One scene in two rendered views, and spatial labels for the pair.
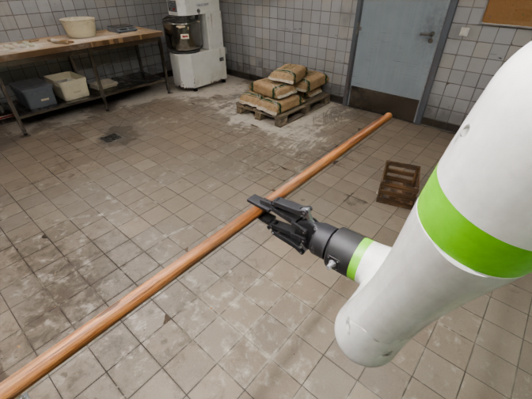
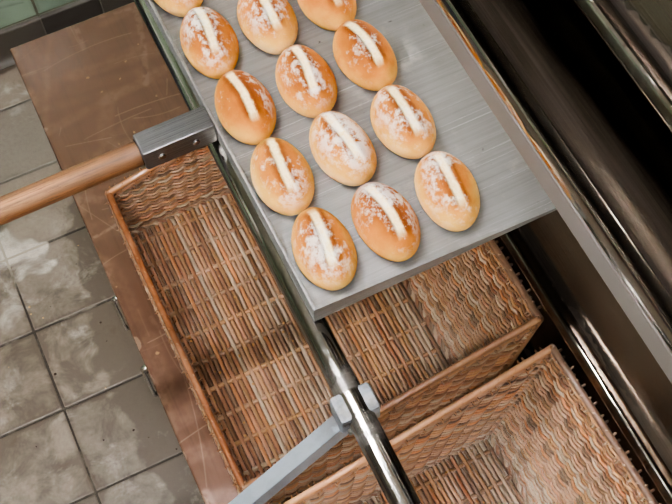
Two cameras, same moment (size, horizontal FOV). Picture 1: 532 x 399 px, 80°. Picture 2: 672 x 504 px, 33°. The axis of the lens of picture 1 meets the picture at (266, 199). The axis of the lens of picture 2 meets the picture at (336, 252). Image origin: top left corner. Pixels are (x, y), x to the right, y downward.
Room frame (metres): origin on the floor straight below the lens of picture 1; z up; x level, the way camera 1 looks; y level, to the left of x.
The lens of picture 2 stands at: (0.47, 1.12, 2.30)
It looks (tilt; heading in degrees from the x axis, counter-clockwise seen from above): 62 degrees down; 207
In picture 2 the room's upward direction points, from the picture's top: 3 degrees counter-clockwise
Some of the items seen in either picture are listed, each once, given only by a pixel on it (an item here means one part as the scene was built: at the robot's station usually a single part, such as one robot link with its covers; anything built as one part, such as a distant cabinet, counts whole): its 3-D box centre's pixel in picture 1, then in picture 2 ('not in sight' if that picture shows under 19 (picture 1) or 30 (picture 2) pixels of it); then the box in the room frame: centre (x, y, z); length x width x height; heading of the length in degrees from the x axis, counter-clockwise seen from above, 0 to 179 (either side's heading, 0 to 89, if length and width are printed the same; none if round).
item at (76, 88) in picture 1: (67, 85); not in sight; (4.40, 2.72, 0.35); 0.50 x 0.36 x 0.24; 51
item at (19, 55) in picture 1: (85, 74); not in sight; (4.61, 2.54, 0.45); 2.20 x 0.80 x 0.90; 139
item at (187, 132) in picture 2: not in sight; (175, 137); (-0.11, 0.62, 1.20); 0.09 x 0.04 x 0.03; 140
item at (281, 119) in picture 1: (284, 103); not in sight; (4.51, -0.27, 0.07); 1.20 x 0.80 x 0.14; 139
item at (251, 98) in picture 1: (261, 95); not in sight; (4.40, 0.06, 0.22); 0.62 x 0.36 x 0.15; 145
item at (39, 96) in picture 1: (34, 93); not in sight; (4.08, 2.99, 0.35); 0.50 x 0.36 x 0.24; 49
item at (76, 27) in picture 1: (80, 27); not in sight; (4.78, 2.50, 1.01); 0.43 x 0.42 x 0.21; 139
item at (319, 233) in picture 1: (314, 235); not in sight; (0.52, -0.11, 1.19); 0.09 x 0.07 x 0.08; 50
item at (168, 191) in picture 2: not in sight; (310, 272); (-0.22, 0.72, 0.72); 0.56 x 0.49 x 0.28; 50
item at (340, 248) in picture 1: (343, 252); not in sight; (0.46, -0.16, 1.19); 0.12 x 0.06 x 0.09; 140
